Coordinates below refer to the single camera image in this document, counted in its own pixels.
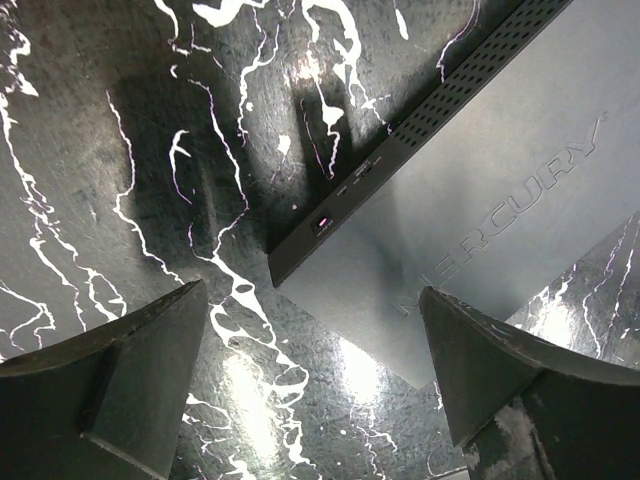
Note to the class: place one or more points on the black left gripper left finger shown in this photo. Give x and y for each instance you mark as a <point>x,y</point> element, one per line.
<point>108,403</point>

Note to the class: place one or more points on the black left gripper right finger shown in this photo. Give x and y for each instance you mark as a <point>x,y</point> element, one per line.
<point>520,407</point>

